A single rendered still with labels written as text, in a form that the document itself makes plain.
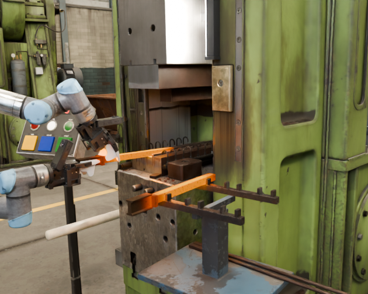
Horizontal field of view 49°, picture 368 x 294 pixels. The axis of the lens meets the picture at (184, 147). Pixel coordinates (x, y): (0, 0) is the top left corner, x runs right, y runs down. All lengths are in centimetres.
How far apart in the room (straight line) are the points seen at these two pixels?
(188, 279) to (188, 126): 100
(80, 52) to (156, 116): 884
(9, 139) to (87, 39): 504
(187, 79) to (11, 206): 84
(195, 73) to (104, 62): 937
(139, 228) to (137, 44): 77
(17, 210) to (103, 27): 990
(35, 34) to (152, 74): 516
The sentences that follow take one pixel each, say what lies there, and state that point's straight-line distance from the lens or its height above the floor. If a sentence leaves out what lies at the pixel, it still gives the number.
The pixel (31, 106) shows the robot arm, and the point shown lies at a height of 124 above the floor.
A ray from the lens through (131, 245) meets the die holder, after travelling 186.
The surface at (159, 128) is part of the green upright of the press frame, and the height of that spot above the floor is 107.
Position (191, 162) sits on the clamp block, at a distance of 161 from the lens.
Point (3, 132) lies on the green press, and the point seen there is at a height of 52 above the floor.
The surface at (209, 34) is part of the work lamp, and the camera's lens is 157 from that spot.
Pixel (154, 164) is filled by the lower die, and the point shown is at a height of 96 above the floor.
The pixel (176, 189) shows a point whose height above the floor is 98.
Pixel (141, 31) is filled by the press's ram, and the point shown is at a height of 150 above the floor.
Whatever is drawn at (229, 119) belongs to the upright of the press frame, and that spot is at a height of 115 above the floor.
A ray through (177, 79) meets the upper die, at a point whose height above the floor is 131.
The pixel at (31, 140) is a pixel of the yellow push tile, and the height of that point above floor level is 102.
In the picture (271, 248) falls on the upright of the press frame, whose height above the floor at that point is 66.
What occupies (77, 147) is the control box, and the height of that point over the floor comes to 99.
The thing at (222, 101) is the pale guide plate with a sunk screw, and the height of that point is 122.
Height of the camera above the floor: 134
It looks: 11 degrees down
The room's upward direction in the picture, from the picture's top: 1 degrees counter-clockwise
